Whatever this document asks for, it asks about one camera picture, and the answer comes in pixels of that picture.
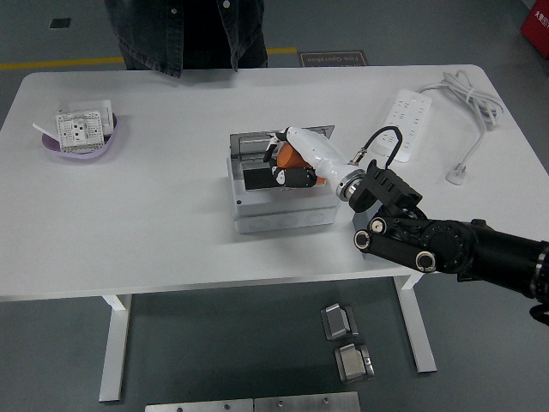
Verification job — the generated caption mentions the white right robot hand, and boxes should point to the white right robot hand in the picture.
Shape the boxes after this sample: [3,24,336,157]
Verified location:
[262,126,358,190]

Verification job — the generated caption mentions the orange cylinder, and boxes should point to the orange cylinder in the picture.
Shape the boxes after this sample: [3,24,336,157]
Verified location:
[275,143,327,186]

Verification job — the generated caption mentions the transparent hinged box lid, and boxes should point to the transparent hinged box lid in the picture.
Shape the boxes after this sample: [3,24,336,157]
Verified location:
[229,124,335,162]

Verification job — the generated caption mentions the grey plastic junction box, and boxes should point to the grey plastic junction box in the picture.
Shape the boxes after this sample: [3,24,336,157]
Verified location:
[226,150,342,235]

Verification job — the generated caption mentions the grey cube with round hole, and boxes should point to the grey cube with round hole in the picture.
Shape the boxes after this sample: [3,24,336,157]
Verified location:
[352,206,381,262]

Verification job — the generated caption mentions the red box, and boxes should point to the red box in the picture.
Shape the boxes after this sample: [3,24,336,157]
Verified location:
[520,0,549,47]

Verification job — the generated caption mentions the brown floor sign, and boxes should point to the brown floor sign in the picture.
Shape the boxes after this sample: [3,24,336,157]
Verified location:
[299,50,369,69]

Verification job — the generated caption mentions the white power strip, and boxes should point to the white power strip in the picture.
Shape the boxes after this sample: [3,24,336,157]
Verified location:
[371,88,433,164]

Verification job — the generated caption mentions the small metal block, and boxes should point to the small metal block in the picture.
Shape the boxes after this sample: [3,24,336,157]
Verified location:
[334,342,376,383]
[320,303,360,342]

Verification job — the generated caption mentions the white table leg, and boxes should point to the white table leg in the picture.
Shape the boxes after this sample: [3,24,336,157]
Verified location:
[99,294,133,403]
[393,274,437,373]

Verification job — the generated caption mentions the person's torso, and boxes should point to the person's torso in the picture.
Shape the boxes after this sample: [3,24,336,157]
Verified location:
[105,0,269,79]

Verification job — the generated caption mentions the purple shallow bowl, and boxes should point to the purple shallow bowl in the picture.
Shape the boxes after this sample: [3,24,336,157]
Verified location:
[40,112,120,161]

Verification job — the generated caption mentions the white printed socket panel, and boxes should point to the white printed socket panel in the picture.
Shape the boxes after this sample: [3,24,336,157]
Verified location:
[54,109,106,155]

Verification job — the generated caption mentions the flat metal plate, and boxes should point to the flat metal plate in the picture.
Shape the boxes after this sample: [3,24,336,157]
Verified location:
[144,398,255,412]
[253,391,361,412]

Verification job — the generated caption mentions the white thin cover plate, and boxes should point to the white thin cover plate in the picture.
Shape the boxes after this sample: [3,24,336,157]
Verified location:
[32,121,59,141]

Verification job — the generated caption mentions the white power cord with plug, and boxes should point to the white power cord with plug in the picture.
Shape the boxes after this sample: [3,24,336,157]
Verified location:
[418,70,504,185]

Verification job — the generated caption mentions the white blank switch plate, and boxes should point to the white blank switch plate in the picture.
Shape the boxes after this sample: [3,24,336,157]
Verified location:
[68,99,118,135]

